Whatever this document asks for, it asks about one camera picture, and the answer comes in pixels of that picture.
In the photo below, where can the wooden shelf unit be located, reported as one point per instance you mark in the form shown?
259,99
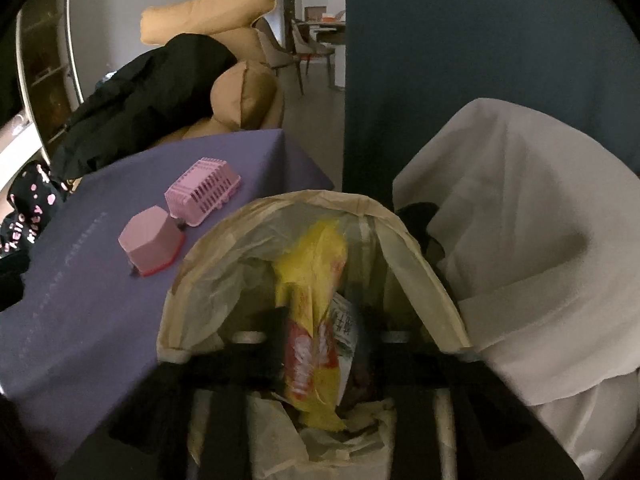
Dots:
45,60

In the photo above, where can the round yellow cushion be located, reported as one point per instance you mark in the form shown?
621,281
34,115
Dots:
245,90

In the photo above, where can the dining table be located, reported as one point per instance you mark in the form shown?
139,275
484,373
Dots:
330,30

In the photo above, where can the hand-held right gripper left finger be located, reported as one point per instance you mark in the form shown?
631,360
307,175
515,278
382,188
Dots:
272,355

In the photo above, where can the yellow snack wrapper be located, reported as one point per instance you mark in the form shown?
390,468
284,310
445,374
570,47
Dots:
305,280

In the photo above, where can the beige trash bag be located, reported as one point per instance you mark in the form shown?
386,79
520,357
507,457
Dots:
225,260

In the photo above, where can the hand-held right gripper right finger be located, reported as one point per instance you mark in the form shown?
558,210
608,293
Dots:
380,355

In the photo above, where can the grey dining chair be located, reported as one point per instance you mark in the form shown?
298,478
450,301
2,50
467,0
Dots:
277,47

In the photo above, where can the long yellow bolster cushion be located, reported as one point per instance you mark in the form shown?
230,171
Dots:
200,15

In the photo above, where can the black jacket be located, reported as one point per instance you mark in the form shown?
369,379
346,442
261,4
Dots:
140,95

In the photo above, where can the flat yellow cushion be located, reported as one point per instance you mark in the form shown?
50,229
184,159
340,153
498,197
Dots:
240,42

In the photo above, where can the pink plastic basket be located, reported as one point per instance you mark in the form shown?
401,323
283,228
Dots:
200,190

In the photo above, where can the black garment pink print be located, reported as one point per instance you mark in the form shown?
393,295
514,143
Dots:
30,200

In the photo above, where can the white printed wrapper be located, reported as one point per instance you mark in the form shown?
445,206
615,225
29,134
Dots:
346,330

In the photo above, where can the white cloth cover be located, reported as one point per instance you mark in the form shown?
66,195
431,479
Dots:
525,210

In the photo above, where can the purple tablecloth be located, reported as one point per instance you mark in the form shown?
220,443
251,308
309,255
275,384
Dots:
100,335

